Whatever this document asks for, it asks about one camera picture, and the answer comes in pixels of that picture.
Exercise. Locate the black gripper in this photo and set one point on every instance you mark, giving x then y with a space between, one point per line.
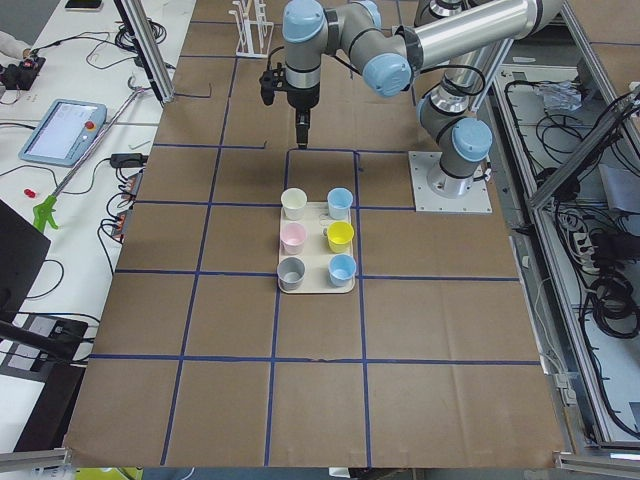
302 98

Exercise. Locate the white ikea cup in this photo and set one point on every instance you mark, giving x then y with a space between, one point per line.
293 201

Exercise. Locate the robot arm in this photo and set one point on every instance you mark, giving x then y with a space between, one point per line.
389 65

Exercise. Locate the light blue cup far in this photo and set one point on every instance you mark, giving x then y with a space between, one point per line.
339 201

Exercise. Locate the light blue cup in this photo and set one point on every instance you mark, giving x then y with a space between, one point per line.
342 269
339 201

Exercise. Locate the pink cup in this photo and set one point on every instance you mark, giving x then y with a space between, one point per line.
293 236

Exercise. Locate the yellow cup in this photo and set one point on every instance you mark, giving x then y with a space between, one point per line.
340 235

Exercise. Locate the grey cup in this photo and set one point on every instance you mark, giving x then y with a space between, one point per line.
290 272

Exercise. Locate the light blue cup near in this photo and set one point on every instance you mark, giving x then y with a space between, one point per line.
342 269

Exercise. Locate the cream plastic tray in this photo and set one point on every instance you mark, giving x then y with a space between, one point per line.
316 254

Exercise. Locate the allen key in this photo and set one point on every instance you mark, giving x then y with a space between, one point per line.
138 146

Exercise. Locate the black power adapter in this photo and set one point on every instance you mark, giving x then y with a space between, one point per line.
127 160

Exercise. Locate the teach pendant tablet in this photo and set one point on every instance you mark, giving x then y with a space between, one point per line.
65 133

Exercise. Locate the black monitor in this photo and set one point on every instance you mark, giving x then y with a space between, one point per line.
23 251

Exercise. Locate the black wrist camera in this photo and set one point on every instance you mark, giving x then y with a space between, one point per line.
272 80

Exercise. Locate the white wire cup rack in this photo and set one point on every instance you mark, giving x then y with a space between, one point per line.
254 30

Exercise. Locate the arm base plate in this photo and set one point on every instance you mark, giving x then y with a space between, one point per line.
436 192

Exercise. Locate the aluminium frame post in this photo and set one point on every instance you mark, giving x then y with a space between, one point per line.
137 25

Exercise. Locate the green handled reacher grabber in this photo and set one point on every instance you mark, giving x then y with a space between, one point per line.
43 212

